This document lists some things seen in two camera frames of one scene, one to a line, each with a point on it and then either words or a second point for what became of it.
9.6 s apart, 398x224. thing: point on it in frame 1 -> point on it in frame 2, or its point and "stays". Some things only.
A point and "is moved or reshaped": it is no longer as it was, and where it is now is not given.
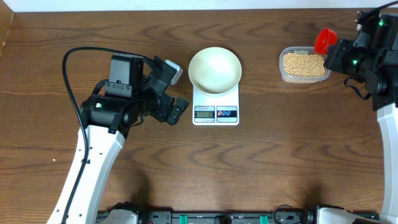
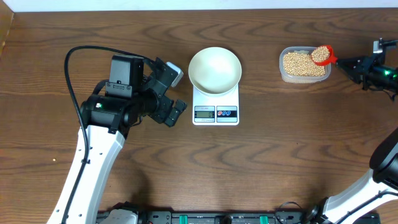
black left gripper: x=161 y=112 stays
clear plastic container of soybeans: x=301 y=65 stays
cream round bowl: x=215 y=71 stays
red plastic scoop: x=325 y=38 is moved or reshaped
